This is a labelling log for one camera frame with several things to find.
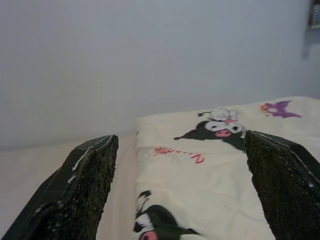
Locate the cream cartoon print comforter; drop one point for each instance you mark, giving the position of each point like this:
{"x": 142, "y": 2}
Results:
{"x": 200, "y": 175}

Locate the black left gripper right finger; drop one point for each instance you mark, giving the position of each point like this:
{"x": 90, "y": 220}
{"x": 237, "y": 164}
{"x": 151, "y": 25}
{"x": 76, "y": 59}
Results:
{"x": 285, "y": 192}

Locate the dark window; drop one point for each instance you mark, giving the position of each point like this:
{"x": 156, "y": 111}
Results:
{"x": 314, "y": 15}

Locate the bed mattress with cream sheet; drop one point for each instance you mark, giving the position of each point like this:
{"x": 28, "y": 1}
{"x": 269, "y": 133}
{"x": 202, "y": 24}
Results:
{"x": 25, "y": 175}

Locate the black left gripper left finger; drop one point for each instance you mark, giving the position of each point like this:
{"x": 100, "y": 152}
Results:
{"x": 75, "y": 195}

